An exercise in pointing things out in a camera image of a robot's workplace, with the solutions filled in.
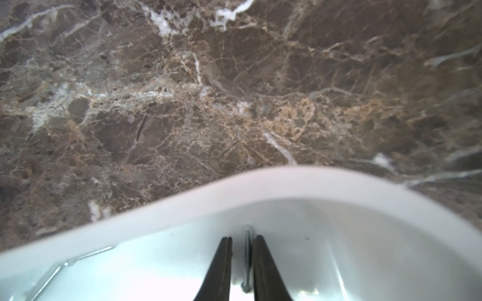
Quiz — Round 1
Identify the silver screw in box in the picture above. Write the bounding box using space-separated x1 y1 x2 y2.
26 245 116 301

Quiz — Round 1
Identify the white plastic storage box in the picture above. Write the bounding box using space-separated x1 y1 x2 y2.
1 166 481 300

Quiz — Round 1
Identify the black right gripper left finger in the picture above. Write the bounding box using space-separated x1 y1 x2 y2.
194 237 232 301

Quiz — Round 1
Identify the silver long screw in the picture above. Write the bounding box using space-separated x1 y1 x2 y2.
241 226 252 293

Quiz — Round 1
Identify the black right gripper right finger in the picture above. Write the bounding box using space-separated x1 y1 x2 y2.
252 235 292 301

